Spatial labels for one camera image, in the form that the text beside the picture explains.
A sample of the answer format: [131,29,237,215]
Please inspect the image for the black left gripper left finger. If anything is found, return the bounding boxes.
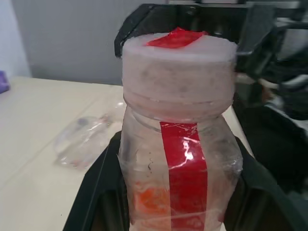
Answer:
[64,131,132,231]

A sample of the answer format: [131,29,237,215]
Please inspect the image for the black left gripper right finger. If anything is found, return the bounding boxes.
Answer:
[223,136,308,231]

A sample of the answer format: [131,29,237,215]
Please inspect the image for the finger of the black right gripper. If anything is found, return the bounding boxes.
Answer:
[236,4,282,73]
[114,3,179,58]

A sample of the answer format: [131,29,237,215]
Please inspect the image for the clear bottle with red tape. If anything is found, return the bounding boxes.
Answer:
[117,26,244,231]

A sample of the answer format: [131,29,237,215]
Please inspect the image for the clear plastic bag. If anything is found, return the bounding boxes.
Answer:
[53,101,126,170]

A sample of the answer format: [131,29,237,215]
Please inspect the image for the purple object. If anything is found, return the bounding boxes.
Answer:
[0,70,12,94]

